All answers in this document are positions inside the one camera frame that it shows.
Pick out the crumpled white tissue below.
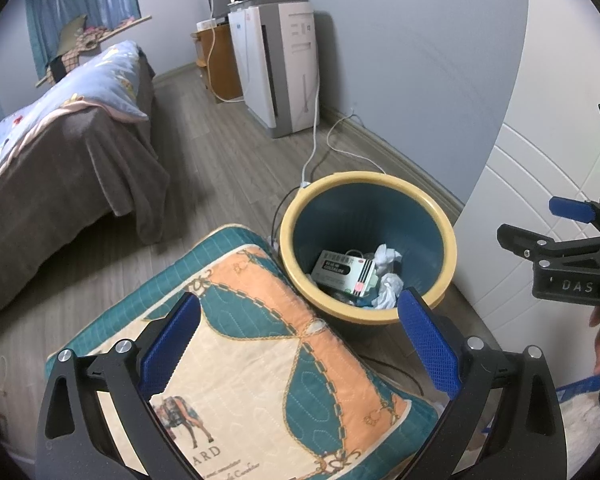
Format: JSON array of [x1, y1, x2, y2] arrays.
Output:
[[372, 243, 403, 267]]

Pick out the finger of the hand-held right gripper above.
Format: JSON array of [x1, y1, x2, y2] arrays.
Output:
[[549, 197, 600, 234], [496, 223, 600, 262]]

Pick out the printed teal orange cushion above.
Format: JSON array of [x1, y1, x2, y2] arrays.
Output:
[[45, 224, 441, 480]]

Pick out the wooden cabinet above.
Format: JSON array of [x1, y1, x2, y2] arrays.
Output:
[[190, 22, 244, 104]]

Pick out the white wardrobe door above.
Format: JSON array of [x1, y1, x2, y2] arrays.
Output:
[[455, 0, 600, 441]]

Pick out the yellow rimmed teal trash bin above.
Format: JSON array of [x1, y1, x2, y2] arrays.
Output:
[[278, 171, 457, 328]]

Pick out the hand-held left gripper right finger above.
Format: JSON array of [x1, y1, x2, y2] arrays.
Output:
[[396, 287, 568, 480]]

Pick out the blue printed quilt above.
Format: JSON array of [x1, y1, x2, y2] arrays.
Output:
[[0, 41, 148, 196]]

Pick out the olive cushion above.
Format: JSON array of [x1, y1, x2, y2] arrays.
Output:
[[57, 15, 88, 56]]

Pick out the white tissues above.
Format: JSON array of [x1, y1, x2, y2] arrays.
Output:
[[372, 272, 407, 310]]

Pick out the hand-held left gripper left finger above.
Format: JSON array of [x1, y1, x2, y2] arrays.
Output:
[[37, 291, 203, 480]]

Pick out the white medicine box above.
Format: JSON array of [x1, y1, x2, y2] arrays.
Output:
[[311, 250, 381, 297]]

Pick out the black cable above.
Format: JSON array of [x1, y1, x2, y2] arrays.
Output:
[[269, 187, 302, 242]]

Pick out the plaid cloth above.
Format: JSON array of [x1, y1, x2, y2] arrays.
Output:
[[62, 27, 114, 68]]

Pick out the white air purifier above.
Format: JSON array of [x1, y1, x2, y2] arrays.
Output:
[[228, 1, 322, 139]]

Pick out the bed with grey blanket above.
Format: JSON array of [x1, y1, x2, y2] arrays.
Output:
[[0, 52, 173, 326]]

